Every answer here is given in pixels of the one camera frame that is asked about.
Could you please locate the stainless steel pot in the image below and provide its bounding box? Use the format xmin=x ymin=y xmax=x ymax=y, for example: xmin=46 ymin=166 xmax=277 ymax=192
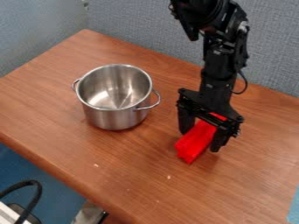
xmin=70 ymin=64 xmax=161 ymax=130

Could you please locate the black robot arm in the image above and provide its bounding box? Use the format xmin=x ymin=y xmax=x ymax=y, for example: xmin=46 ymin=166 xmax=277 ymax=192
xmin=168 ymin=0 xmax=249 ymax=152

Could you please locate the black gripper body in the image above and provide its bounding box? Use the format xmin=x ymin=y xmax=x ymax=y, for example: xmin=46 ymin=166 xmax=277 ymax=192
xmin=176 ymin=74 xmax=244 ymax=137

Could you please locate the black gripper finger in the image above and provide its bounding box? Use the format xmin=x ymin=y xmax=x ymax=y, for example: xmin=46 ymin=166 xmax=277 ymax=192
xmin=177 ymin=103 xmax=196 ymax=135
xmin=209 ymin=122 xmax=235 ymax=152

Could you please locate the red plastic block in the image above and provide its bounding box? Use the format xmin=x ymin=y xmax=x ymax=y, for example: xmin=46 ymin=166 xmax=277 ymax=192
xmin=173 ymin=120 xmax=216 ymax=165

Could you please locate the black bag with handle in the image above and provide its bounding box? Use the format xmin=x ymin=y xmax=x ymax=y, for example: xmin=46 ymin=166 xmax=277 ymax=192
xmin=0 ymin=179 xmax=42 ymax=224

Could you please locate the metal table leg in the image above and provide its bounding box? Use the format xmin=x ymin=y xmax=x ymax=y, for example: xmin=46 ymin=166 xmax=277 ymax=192
xmin=70 ymin=201 xmax=108 ymax=224

